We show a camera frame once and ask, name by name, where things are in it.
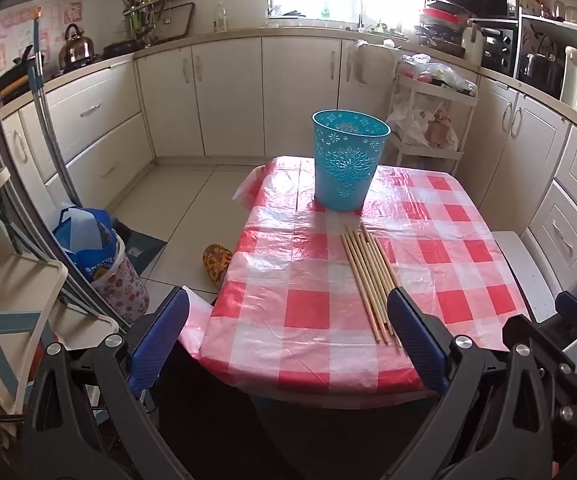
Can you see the floral waste bin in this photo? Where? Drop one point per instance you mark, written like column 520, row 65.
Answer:
column 123, row 290

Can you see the wall utensil rack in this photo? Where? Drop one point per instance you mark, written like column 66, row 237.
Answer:
column 156, row 0

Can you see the cream plastic stool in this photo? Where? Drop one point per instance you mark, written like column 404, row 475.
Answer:
column 18, row 285

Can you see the clear plastic bottle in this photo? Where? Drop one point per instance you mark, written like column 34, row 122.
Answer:
column 221, row 19

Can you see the white counter shelf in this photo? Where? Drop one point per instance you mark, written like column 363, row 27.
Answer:
column 558, row 27

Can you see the white plastic jug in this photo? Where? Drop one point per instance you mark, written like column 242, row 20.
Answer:
column 470, row 42

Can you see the blue plastic bag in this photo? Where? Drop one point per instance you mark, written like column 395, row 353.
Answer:
column 81, row 245

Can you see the teal plastic basket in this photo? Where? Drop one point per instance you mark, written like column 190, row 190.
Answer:
column 348, row 165

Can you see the black cooking pot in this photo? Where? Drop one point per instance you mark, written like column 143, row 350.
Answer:
column 540, row 67

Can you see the dark floor mat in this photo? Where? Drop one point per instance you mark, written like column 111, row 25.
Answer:
column 143, row 252

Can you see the stack of pans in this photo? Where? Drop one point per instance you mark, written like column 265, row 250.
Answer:
column 441, row 27

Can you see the steel kettle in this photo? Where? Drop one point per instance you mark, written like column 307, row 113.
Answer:
column 75, row 45

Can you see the black toaster oven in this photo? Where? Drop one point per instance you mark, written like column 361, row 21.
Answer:
column 493, row 47

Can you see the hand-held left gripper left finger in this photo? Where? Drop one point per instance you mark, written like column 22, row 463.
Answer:
column 161, row 345

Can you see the bundle of wooden chopsticks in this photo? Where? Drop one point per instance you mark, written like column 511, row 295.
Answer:
column 368, row 280

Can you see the red checked plastic tablecloth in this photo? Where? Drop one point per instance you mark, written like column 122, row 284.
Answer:
column 293, row 270

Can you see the cream base kitchen cabinets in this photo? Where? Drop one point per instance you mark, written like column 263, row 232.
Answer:
column 228, row 95

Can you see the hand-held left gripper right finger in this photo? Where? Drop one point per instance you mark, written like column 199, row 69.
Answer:
column 418, row 340

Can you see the white trolley cart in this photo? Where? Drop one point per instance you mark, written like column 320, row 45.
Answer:
column 448, row 92

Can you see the black frying pan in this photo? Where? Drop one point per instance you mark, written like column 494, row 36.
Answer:
column 13, row 77

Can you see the yellow patterned slipper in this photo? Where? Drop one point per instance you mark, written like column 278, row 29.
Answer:
column 217, row 264

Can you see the pink wall stickers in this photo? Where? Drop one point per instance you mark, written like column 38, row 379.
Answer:
column 63, row 17

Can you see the beige tray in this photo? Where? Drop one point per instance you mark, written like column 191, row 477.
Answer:
column 181, row 20

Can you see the white stool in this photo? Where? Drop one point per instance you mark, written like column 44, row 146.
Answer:
column 525, row 270

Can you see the green dish soap bottle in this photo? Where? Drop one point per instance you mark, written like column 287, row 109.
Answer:
column 326, row 11

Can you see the white plastic bag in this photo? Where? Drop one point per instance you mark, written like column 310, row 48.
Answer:
column 368, row 62

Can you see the clear plastic bags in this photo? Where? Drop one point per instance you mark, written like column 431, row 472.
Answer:
column 441, row 76

